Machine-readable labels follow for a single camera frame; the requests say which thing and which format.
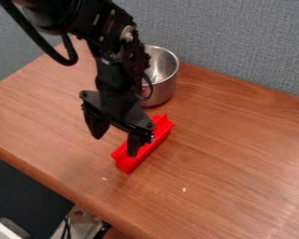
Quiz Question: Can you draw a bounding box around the stainless steel pot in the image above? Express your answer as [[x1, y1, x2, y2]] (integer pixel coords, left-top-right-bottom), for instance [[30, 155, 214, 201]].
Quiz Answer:
[[141, 45, 179, 107]]

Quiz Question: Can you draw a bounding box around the red plastic block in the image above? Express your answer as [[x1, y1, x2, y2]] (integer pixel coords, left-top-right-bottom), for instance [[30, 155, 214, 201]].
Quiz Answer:
[[111, 114, 175, 174]]

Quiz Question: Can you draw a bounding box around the grey table leg frame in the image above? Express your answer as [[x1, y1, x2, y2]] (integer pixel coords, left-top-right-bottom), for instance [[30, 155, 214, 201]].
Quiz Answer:
[[50, 205, 111, 239]]

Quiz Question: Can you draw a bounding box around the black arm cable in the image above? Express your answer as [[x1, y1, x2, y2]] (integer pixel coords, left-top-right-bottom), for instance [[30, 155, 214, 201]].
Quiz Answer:
[[0, 0, 80, 67]]

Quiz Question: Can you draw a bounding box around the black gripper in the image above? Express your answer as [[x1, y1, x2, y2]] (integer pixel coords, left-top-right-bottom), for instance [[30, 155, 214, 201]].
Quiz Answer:
[[80, 66, 157, 157]]

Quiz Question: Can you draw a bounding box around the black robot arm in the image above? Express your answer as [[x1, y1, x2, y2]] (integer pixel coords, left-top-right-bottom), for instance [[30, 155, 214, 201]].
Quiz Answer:
[[0, 0, 155, 157]]

